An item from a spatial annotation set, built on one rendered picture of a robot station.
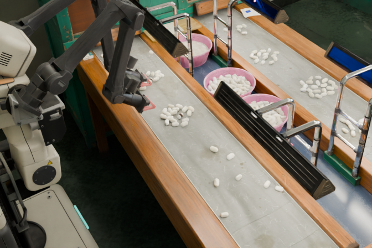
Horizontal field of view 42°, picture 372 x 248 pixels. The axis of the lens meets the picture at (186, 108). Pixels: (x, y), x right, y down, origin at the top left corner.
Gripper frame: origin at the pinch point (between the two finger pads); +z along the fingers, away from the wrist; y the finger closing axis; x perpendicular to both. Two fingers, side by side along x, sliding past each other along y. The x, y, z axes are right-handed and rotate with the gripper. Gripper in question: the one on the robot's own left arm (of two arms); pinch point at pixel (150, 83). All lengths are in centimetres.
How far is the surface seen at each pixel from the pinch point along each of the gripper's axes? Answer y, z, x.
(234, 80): -18.4, 31.5, -25.4
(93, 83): 15.6, -20.0, 16.8
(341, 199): -104, 35, -19
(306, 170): -115, -16, -30
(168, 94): -11.2, 5.1, -2.1
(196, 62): 11.6, 27.7, -18.5
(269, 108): -86, -13, -36
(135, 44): 44.7, 7.8, -5.1
